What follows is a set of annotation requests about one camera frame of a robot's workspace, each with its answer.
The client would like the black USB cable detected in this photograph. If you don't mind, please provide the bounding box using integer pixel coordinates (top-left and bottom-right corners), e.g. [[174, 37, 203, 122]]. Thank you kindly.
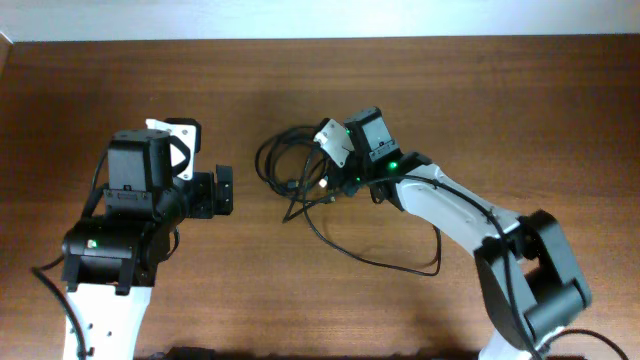
[[254, 124, 444, 277]]

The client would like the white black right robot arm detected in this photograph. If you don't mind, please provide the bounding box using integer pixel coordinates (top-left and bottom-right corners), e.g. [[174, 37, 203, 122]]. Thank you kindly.
[[314, 107, 592, 359]]

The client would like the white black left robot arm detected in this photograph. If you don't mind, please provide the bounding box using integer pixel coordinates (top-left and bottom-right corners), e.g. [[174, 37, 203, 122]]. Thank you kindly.
[[62, 126, 233, 359]]

